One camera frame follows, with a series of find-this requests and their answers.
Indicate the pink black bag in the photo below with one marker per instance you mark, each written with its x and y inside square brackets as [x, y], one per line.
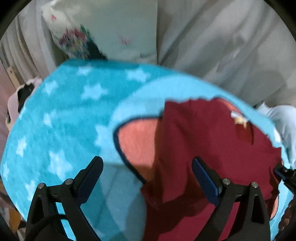
[17, 100]

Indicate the beige curtain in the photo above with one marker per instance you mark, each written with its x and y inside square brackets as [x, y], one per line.
[244, 47]

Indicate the right hand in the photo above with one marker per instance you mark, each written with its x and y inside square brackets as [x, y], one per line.
[289, 211]

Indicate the turquoise cartoon star blanket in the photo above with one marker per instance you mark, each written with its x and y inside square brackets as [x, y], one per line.
[72, 117]

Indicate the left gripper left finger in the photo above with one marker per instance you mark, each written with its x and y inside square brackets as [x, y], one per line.
[75, 192]

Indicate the dark red garment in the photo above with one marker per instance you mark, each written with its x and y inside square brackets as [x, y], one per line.
[177, 208]

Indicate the light blue plush toy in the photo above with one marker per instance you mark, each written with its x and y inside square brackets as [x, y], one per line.
[283, 117]

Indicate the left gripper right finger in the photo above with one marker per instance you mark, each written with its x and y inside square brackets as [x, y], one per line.
[219, 192]

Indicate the cream floral pillow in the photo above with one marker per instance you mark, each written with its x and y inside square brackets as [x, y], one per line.
[109, 30]

